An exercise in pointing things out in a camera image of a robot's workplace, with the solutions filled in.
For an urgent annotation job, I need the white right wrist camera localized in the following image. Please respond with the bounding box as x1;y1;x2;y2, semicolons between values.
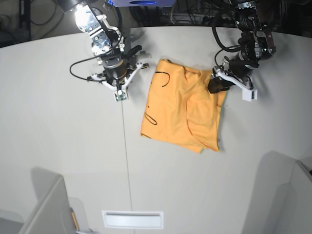
114;90;128;102

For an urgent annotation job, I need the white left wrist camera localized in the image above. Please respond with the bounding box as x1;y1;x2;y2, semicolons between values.
242;89;257;102

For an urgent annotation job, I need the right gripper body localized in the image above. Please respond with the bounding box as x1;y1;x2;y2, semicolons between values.
87;55;143;92

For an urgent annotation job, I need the purple base unit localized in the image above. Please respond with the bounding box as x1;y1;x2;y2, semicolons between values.
108;0;176;7

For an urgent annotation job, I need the grey box right corner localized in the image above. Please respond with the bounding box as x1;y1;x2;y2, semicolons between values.
289;161;312;234

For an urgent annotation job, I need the black power strip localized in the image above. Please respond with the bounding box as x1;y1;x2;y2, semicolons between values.
168;14;235;27

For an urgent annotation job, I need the grey box left corner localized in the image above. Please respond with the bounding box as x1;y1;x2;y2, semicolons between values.
19;175;96;234

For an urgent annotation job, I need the orange pencil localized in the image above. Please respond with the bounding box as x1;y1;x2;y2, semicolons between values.
71;208;79;231

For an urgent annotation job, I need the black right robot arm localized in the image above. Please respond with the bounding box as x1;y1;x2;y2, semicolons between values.
58;0;148;96

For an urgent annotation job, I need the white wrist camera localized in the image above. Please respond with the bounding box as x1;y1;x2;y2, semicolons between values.
242;89;257;102
114;90;128;102

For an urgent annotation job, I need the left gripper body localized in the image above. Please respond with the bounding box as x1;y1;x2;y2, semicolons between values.
212;57;259;89

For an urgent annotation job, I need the grey box corner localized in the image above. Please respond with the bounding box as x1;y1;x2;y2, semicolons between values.
19;175;96;234
289;161;312;234

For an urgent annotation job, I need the orange yellow T-shirt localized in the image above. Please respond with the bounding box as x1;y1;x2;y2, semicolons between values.
140;59;227;153

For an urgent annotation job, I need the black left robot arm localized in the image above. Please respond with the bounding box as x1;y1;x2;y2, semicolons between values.
208;0;276;101

